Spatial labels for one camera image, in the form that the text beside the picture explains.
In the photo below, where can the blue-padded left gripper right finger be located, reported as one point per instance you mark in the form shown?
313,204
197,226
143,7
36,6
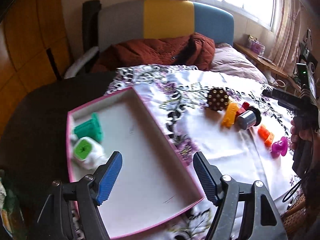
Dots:
215,188

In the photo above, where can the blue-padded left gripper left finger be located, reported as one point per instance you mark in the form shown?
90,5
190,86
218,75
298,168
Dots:
105,177

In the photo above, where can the green white plug-in adapter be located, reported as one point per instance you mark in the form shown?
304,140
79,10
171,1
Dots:
89,154

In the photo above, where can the green plastic funnel piece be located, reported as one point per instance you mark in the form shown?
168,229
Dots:
91,128

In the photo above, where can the black grey cylinder cup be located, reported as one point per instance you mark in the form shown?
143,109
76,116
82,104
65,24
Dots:
248,119

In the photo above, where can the yellow-orange plastic piece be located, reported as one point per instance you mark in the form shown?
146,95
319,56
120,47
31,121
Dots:
229,117

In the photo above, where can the brown studded round object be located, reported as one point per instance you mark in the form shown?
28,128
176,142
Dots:
217,99

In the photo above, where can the right hand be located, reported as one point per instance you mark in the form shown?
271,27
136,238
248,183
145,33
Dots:
306,135

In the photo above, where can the magenta plastic piece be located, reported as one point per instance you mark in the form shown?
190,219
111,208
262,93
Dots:
280,147

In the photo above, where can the orange plastic block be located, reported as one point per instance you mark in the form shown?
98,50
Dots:
266,135

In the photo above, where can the pink shallow tray box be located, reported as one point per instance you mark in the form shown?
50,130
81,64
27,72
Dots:
154,184

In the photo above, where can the floral embroidered white tablecloth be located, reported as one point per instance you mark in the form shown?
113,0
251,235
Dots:
176,97

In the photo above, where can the wooden side shelf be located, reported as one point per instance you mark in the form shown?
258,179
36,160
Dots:
265,65

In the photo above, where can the purple gift box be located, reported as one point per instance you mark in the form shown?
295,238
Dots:
254,45

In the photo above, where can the mauve pillow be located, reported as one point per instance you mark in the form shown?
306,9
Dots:
229,61

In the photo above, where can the white armrest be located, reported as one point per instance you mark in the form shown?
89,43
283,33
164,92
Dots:
84,62

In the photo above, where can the rust red quilted jacket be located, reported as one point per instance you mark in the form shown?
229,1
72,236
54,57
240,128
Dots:
191,50

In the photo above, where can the wooden wardrobe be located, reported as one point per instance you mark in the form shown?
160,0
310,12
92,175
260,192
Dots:
34,50

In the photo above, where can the multicolour padded headboard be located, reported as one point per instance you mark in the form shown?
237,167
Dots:
158,19

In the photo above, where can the black cushion roll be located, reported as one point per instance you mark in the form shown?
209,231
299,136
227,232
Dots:
90,11

